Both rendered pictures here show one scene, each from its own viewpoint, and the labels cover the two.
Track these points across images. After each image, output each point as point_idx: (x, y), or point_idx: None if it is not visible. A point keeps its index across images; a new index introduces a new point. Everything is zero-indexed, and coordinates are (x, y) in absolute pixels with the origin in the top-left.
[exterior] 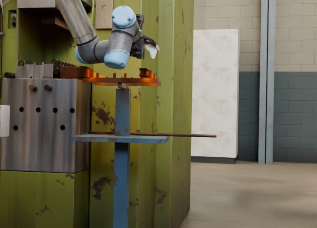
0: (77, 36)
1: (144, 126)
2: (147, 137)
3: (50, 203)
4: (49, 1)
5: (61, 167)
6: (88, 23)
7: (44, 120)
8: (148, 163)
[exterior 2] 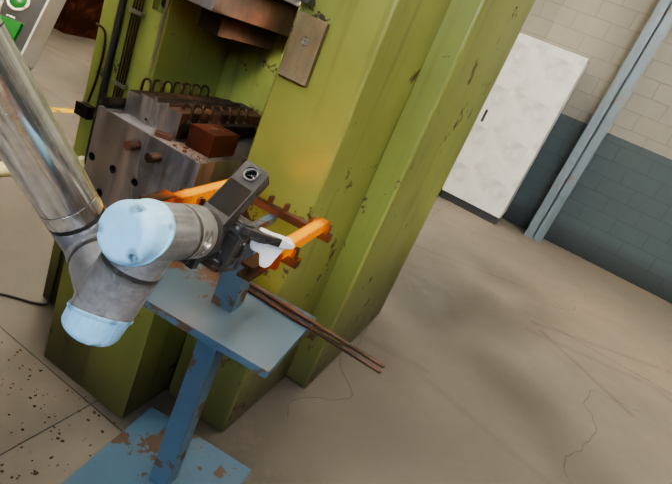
0: (37, 212)
1: (305, 258)
2: (248, 345)
3: None
4: None
5: None
6: (68, 195)
7: None
8: (302, 299)
